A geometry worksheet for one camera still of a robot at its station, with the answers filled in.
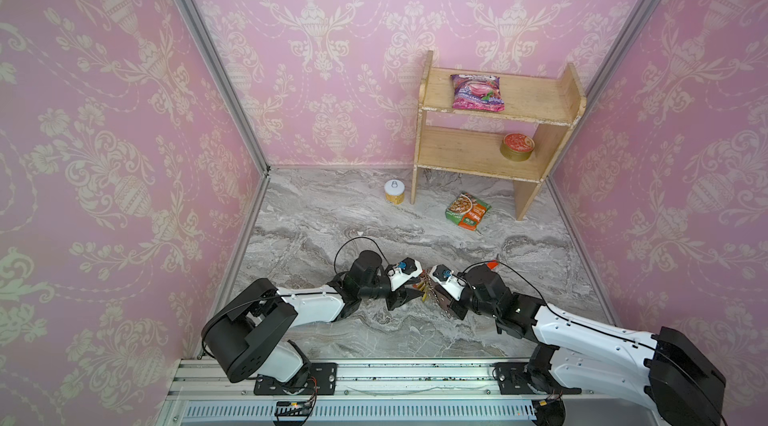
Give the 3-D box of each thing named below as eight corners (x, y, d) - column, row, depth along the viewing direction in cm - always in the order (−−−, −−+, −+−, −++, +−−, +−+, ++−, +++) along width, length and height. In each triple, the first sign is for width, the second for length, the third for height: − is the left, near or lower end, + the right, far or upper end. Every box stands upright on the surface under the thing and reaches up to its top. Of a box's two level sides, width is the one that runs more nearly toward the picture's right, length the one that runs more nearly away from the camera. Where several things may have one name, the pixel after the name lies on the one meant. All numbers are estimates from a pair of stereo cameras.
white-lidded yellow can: (384, 206, 112) (384, 195, 107) (384, 189, 117) (384, 179, 112) (404, 206, 112) (404, 195, 107) (403, 189, 117) (404, 179, 112)
